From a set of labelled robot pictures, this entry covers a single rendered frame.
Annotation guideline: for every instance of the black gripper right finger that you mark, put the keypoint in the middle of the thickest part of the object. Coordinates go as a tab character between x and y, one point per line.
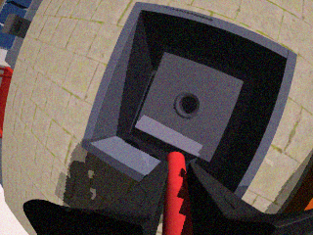
218	211

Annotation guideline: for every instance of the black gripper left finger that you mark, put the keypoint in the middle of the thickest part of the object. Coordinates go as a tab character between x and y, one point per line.
137	213

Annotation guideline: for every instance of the red peg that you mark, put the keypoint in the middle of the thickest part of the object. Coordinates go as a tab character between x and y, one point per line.
177	216

